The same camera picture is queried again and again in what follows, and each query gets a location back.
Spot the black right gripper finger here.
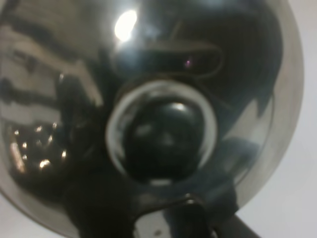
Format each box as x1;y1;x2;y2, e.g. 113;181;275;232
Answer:
229;214;317;238

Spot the stainless steel teapot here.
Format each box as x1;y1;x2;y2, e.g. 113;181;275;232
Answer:
0;0;304;238

